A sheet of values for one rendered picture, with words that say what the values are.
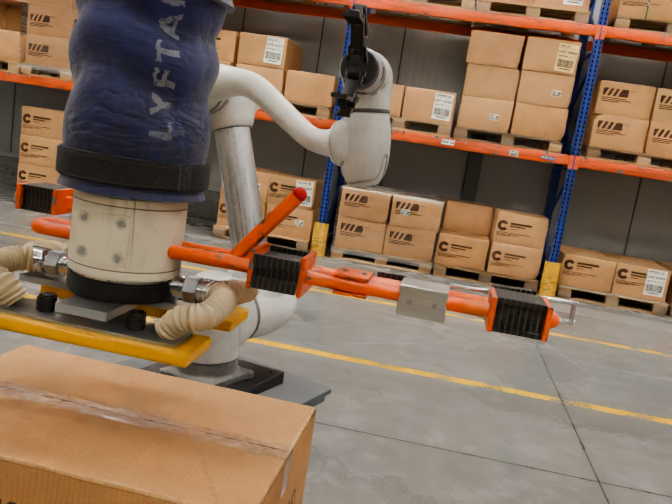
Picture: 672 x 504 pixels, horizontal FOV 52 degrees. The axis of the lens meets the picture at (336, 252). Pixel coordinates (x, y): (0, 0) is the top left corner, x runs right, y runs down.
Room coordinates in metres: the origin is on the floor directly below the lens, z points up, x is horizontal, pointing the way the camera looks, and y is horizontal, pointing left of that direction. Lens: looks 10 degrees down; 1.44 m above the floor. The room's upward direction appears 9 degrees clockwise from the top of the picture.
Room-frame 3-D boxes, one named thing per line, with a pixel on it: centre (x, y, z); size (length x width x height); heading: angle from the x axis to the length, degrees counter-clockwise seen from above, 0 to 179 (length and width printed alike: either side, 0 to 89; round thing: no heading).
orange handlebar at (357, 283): (1.14, 0.11, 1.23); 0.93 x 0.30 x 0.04; 82
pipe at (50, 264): (1.05, 0.32, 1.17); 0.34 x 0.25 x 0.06; 82
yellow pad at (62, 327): (0.96, 0.34, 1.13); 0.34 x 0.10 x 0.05; 82
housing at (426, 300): (0.98, -0.14, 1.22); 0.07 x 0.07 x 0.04; 82
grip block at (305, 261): (1.01, 0.08, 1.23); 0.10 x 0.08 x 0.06; 172
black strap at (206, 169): (1.05, 0.32, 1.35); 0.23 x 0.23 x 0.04
